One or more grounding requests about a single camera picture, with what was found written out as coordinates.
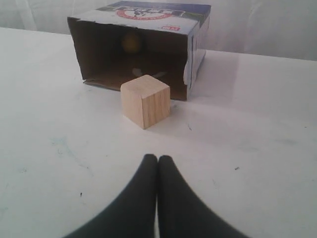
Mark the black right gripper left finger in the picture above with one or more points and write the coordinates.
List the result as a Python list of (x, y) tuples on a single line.
[(132, 213)]

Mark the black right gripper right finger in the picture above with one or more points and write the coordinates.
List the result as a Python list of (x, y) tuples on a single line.
[(181, 213)]

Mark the yellow tennis ball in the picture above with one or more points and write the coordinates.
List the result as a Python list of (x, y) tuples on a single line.
[(131, 42)]

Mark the light wooden cube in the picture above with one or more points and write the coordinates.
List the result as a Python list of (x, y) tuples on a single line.
[(145, 100)]

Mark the blue white cardboard box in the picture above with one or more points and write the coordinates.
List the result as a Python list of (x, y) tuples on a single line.
[(173, 43)]

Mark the white curtain backdrop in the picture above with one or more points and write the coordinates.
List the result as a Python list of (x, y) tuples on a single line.
[(280, 28)]

